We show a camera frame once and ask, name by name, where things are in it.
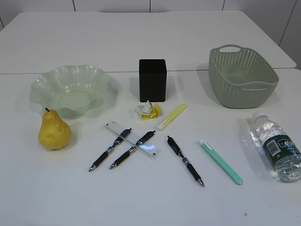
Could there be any yellow white waste paper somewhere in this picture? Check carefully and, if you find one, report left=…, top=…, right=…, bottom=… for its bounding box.
left=135, top=101, right=162, bottom=121

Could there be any yellow pear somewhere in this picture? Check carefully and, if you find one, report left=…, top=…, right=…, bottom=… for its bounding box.
left=38, top=108, right=71, bottom=150

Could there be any mint green utility knife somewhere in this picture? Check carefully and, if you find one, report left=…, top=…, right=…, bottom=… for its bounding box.
left=198, top=140, right=244, bottom=186

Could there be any clear water bottle green label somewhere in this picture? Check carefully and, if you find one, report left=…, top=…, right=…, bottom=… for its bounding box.
left=247, top=112, right=301, bottom=183

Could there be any black gel pen middle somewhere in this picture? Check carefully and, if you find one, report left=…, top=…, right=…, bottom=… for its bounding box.
left=109, top=131, right=155, bottom=170

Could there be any black gel pen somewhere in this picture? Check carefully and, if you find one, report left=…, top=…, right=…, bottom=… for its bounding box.
left=88, top=128, right=132, bottom=172
left=109, top=131, right=155, bottom=170
left=167, top=136, right=205, bottom=187

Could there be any yellow utility knife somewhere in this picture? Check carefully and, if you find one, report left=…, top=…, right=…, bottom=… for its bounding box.
left=156, top=104, right=187, bottom=131

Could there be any black gel pen far left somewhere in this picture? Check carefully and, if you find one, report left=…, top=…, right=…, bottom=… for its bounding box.
left=88, top=128, right=132, bottom=172

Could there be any black gel pen right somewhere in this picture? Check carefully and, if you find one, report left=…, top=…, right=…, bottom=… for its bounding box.
left=167, top=136, right=205, bottom=187

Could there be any clear plastic ruler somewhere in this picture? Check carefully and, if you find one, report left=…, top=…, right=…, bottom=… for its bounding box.
left=103, top=121, right=161, bottom=158

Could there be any black square pen holder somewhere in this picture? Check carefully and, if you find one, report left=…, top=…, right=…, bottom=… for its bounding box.
left=139, top=59, right=167, bottom=103

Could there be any light green wavy glass plate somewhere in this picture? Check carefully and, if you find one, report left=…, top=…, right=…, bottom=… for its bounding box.
left=29, top=65, right=111, bottom=119

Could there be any sage green woven plastic basket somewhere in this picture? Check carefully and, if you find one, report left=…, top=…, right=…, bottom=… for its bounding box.
left=208, top=44, right=279, bottom=109

